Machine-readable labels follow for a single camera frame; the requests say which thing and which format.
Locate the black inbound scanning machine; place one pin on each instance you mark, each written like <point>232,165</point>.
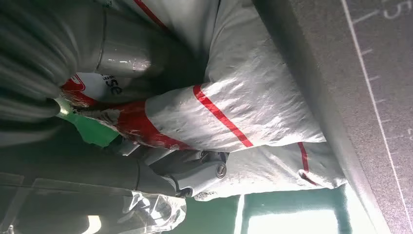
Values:
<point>371,129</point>

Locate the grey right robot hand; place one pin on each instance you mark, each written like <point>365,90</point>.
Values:
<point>80,181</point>

